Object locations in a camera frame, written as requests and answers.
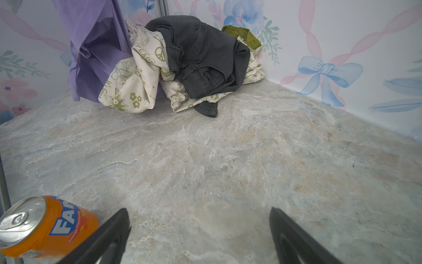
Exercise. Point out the dark grey jeans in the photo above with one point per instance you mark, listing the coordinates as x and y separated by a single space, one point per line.
204 59

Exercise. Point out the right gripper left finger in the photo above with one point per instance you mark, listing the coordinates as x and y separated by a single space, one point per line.
106 245

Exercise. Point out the left aluminium corner post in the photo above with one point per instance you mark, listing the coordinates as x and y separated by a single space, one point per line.
163 7

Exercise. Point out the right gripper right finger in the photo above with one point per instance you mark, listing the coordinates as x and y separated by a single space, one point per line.
293 244

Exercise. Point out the orange Fanta soda can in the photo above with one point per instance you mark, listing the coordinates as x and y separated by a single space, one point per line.
45 227

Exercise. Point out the purple cloth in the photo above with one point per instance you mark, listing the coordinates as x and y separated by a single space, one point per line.
99 39

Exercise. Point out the olive green cloth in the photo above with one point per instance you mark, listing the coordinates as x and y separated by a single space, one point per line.
248 37

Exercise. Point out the cream green printed cloth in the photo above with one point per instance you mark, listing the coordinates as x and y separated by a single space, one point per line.
134 83

